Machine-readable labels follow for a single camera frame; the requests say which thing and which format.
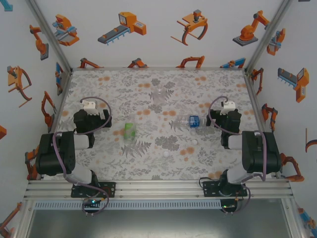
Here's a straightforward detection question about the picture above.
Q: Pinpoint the aluminium right lower frame leg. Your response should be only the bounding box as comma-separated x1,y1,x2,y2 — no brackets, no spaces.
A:
282,198,307,238

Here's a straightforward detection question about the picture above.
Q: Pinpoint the aluminium frame rail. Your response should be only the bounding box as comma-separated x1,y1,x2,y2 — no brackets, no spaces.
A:
23,179,294,200
70,66,248,72

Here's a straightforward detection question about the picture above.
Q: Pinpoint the aluminium frame leg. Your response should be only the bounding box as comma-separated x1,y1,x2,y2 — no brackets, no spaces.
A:
282,198,307,238
13,199,35,238

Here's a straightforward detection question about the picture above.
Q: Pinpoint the clear bottle with green label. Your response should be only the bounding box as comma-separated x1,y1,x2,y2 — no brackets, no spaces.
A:
123,115,138,144

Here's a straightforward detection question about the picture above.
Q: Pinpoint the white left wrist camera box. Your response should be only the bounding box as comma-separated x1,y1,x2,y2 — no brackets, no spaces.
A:
82,99,98,115

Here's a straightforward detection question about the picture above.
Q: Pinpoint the clear bottle without label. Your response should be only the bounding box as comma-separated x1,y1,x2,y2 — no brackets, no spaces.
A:
150,86,170,106

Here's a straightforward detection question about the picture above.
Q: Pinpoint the left small circuit board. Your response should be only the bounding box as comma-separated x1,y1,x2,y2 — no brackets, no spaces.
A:
83,198,102,206

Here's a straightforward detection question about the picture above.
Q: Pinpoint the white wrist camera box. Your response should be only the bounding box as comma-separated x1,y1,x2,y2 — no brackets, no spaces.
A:
82,99,98,115
221,100,236,115

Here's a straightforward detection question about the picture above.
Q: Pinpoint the aluminium left side rail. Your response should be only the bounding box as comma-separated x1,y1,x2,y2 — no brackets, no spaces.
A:
47,70,74,134

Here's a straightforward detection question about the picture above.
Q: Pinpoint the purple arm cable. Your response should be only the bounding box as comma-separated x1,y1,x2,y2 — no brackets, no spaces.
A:
207,96,267,215
52,96,112,216

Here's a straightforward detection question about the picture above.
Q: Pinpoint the aluminium left lower frame leg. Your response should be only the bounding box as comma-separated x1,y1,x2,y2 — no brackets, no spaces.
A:
13,199,35,238

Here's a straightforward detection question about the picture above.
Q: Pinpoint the aluminium front frame rail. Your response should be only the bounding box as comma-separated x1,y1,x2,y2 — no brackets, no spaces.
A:
23,179,294,200

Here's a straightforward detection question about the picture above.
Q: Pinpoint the grey metal sheet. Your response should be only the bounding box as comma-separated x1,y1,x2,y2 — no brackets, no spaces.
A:
27,209,290,238

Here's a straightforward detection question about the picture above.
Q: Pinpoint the aluminium back frame rail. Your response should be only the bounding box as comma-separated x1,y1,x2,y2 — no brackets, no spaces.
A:
70,66,248,72

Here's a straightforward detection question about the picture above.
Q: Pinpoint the aluminium right corner post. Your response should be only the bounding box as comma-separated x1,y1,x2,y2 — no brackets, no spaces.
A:
244,0,294,72

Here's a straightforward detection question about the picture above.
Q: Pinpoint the slotted grey cable tray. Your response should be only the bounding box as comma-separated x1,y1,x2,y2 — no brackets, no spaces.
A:
33,200,222,210

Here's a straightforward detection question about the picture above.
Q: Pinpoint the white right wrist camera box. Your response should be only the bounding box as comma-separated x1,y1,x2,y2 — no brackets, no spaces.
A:
221,100,236,115

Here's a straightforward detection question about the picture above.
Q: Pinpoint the clear bottle with blue label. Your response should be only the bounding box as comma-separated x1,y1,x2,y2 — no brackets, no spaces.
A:
173,114,215,129

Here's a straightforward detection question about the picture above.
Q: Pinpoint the aluminium left corner post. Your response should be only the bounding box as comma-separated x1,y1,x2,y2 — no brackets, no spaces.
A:
24,0,74,72

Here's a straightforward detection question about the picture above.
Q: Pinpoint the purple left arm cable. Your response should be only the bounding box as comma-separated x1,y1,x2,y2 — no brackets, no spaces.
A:
52,96,112,216

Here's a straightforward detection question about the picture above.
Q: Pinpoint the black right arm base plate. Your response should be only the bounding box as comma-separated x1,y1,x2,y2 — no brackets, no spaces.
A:
202,180,248,198

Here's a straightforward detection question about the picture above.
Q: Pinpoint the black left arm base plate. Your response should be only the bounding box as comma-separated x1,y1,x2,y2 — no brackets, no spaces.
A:
71,181,117,198

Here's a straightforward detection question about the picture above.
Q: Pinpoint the aluminium corner post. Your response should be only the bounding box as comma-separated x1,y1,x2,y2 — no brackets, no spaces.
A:
244,0,294,72
24,0,74,72

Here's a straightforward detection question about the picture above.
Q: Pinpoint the aluminium right side rail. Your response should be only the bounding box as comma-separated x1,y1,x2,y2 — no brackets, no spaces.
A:
244,71,270,136

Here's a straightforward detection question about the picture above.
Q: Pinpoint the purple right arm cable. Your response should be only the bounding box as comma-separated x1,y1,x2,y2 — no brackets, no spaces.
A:
207,96,267,215

